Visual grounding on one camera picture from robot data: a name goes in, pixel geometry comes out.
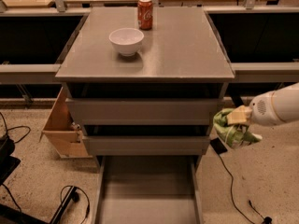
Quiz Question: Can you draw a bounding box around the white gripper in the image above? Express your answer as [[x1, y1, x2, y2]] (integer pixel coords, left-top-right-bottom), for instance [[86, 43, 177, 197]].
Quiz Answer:
[[227, 91, 276, 126]]

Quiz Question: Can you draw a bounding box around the green jalapeno chip bag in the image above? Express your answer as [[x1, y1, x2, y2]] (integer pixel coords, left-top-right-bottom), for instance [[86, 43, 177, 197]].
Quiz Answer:
[[213, 108, 263, 149]]

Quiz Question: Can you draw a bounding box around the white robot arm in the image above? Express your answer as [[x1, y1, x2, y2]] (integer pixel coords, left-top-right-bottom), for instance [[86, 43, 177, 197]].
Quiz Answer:
[[227, 83, 299, 126]]

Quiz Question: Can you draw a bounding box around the grey drawer cabinet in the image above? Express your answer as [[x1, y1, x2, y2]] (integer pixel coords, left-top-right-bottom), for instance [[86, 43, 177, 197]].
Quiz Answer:
[[56, 7, 235, 158]]

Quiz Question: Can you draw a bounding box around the grey top drawer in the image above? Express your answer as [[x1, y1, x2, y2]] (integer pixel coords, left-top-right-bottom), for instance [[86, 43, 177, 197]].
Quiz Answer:
[[66, 98, 222, 125]]

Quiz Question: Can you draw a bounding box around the grey open bottom drawer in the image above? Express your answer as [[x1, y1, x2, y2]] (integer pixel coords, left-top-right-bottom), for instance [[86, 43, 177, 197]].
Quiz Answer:
[[92, 156, 204, 224]]

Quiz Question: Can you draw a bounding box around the grey middle drawer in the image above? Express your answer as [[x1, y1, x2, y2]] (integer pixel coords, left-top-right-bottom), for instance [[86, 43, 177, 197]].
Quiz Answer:
[[83, 136, 209, 156]]

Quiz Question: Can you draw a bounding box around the black power adapter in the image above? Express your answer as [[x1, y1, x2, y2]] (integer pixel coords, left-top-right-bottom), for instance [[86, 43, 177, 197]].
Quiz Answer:
[[210, 138, 228, 155]]

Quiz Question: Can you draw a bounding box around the white ceramic bowl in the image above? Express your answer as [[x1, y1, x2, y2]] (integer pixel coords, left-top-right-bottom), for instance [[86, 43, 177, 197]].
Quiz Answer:
[[109, 28, 144, 56]]

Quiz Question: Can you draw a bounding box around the red soda can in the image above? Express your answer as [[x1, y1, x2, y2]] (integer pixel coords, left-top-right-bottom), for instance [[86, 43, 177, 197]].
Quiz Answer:
[[137, 0, 153, 30]]

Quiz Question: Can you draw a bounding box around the brown cardboard box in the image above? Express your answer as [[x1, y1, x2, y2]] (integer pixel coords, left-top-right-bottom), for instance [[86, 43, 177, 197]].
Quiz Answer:
[[42, 89, 89, 158]]

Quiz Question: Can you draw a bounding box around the black floor stand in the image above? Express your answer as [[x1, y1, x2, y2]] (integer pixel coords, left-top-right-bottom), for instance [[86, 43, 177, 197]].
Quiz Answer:
[[49, 186, 77, 224]]

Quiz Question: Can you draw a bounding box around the black equipment base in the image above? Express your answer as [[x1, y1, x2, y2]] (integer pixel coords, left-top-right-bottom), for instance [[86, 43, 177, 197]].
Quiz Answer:
[[0, 135, 21, 185]]

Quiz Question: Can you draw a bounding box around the black adapter cable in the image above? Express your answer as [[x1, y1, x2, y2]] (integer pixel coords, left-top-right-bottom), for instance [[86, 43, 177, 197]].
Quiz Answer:
[[218, 152, 274, 224]]

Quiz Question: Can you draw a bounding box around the black looped cable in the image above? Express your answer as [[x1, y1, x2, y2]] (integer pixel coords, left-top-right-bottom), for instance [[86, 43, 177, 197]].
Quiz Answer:
[[59, 184, 92, 224]]

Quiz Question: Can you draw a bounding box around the black cable left floor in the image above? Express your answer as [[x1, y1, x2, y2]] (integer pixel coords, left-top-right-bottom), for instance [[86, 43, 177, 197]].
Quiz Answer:
[[0, 111, 32, 145]]

